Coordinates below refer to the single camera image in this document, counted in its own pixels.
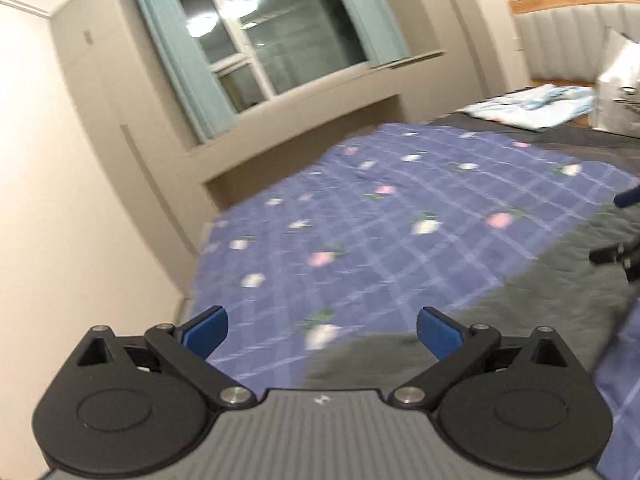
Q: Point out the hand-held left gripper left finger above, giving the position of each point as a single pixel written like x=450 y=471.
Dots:
x=209 y=332

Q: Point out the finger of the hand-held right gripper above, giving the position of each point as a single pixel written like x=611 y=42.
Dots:
x=628 y=198
x=607 y=255

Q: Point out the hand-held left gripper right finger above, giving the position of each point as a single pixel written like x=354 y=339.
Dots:
x=439 y=332

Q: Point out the grey pants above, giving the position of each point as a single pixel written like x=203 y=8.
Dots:
x=540 y=280

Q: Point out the dark grey mattress cover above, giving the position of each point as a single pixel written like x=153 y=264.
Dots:
x=590 y=147

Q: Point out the white plastic bag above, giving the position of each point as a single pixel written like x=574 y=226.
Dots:
x=617 y=90

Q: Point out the light blue patterned blanket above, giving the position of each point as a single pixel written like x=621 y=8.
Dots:
x=530 y=107

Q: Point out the blue plaid floral bedsheet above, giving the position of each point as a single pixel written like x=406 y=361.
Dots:
x=350 y=220

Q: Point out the wooden padded headboard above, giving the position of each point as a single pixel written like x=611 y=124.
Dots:
x=560 y=35

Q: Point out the beige window sill cabinet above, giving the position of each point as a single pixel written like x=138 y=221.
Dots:
x=300 y=125

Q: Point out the beige wardrobe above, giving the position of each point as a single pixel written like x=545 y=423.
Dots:
x=450 y=35
x=115 y=125

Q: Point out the light blue curtain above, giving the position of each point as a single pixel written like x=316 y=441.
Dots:
x=185 y=70
x=370 y=10

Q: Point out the window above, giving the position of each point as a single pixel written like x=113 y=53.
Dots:
x=280 y=35

